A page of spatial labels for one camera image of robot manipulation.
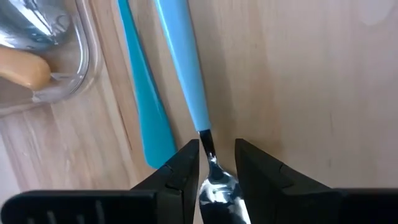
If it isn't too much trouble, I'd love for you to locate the silver spoon orange handle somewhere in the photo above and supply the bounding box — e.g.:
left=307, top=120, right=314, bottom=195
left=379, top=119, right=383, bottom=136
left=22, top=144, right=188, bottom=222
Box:
left=0, top=46, right=52, bottom=91

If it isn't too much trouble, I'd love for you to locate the silver spoon light-blue handle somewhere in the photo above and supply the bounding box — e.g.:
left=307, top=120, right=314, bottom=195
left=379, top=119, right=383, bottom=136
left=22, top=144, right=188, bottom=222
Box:
left=154, top=0, right=251, bottom=224

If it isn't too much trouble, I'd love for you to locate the black spoon teal handle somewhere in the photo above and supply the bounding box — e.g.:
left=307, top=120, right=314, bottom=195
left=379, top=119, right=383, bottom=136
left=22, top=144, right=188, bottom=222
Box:
left=116, top=0, right=178, bottom=170

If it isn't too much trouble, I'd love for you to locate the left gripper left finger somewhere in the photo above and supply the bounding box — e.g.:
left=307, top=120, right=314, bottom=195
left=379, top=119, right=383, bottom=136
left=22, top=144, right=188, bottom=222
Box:
left=1, top=139, right=200, bottom=224

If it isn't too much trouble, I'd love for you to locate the narrow clear plastic bin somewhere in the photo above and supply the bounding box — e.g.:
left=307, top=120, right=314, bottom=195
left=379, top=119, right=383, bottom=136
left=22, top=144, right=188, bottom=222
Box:
left=0, top=0, right=105, bottom=118

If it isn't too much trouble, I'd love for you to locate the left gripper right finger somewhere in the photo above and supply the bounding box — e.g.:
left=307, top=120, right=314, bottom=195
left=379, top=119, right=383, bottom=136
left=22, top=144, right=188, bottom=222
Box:
left=235, top=139, right=398, bottom=224

